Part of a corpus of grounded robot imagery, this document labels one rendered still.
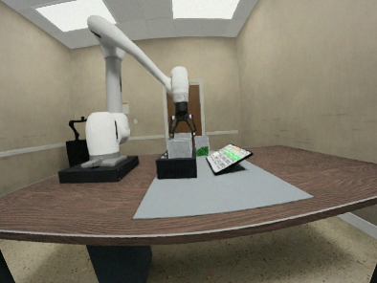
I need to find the status display panel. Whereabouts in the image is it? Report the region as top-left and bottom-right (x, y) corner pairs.
(206, 144), (254, 176)

